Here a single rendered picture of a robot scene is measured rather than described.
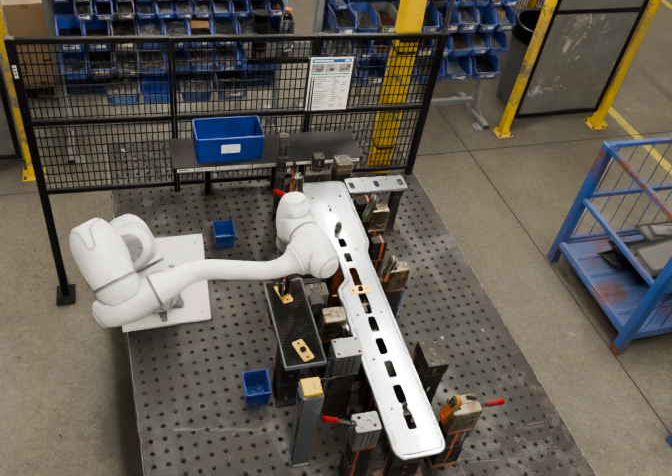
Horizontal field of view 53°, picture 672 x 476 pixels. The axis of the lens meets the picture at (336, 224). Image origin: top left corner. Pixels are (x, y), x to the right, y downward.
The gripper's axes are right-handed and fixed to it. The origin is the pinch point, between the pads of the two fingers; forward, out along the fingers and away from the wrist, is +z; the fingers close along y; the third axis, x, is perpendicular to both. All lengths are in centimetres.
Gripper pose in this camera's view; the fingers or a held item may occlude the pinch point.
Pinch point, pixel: (284, 286)
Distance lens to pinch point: 234.3
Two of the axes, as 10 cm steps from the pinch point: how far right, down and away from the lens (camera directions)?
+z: -1.3, 7.2, 6.8
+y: 8.7, -2.5, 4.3
